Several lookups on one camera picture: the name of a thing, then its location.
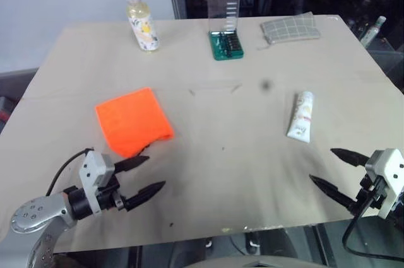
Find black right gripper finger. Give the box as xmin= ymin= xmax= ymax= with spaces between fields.
xmin=330 ymin=148 xmax=369 ymax=168
xmin=309 ymin=175 xmax=359 ymax=213

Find grey checked pouch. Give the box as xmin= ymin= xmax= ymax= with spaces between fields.
xmin=256 ymin=11 xmax=321 ymax=50

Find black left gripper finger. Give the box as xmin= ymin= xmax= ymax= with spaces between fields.
xmin=112 ymin=155 xmax=150 ymax=174
xmin=124 ymin=180 xmax=167 ymax=211

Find white-capped spray bottle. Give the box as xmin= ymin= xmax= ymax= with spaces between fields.
xmin=361 ymin=15 xmax=388 ymax=49

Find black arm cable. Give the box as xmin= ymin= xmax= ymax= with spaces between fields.
xmin=342 ymin=197 xmax=404 ymax=264
xmin=45 ymin=147 xmax=95 ymax=197

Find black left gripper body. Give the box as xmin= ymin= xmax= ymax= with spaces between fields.
xmin=93 ymin=175 xmax=128 ymax=216

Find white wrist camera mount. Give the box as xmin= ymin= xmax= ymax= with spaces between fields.
xmin=364 ymin=148 xmax=404 ymax=220
xmin=78 ymin=150 xmax=116 ymax=218

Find orange folded cloth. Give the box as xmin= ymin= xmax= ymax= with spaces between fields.
xmin=95 ymin=86 xmax=175 ymax=159

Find clear bottle with floral label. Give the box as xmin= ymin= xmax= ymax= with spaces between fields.
xmin=124 ymin=0 xmax=160 ymax=52

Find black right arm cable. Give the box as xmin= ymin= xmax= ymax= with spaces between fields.
xmin=342 ymin=197 xmax=404 ymax=264

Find white cosmetic tube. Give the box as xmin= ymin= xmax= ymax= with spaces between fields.
xmin=286 ymin=91 xmax=316 ymax=144

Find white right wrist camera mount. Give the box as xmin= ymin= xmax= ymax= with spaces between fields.
xmin=364 ymin=148 xmax=404 ymax=220

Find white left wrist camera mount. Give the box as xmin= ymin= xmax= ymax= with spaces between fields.
xmin=78 ymin=150 xmax=116 ymax=218

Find green screwdriver bit case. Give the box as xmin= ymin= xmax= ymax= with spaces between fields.
xmin=206 ymin=0 xmax=245 ymax=61

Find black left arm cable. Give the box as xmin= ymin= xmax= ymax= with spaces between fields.
xmin=45 ymin=147 xmax=95 ymax=197

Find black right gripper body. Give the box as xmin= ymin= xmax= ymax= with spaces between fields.
xmin=346 ymin=173 xmax=385 ymax=216

